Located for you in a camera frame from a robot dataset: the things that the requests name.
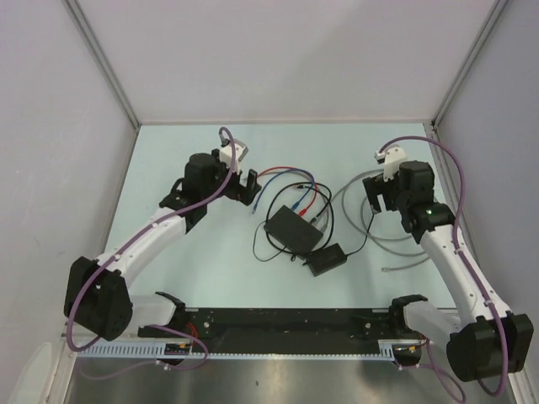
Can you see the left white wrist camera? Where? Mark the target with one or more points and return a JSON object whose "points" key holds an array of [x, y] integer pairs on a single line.
{"points": [[232, 156]]}

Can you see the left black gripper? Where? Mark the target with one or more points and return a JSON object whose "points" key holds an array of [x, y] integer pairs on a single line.
{"points": [[243, 194]]}

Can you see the black power adapter brick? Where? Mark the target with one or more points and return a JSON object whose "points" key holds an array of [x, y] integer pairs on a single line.
{"points": [[325, 259]]}

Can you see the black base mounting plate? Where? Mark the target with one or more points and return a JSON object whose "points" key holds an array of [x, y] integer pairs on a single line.
{"points": [[318, 331]]}

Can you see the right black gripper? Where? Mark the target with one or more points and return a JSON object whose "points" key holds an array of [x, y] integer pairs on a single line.
{"points": [[375, 186]]}

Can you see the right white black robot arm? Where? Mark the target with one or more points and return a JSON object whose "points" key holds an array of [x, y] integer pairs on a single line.
{"points": [[487, 338]]}

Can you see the black network switch box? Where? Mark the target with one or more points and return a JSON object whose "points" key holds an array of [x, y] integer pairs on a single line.
{"points": [[292, 231]]}

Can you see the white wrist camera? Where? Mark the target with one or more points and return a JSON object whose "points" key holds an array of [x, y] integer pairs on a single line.
{"points": [[232, 156], [391, 159]]}

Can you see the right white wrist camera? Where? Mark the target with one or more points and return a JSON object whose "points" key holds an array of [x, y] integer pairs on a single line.
{"points": [[391, 159]]}

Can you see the white slotted cable duct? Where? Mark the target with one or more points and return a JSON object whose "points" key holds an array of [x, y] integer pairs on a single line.
{"points": [[162, 350]]}

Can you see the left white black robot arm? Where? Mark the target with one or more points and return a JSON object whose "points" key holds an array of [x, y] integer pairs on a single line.
{"points": [[98, 296]]}

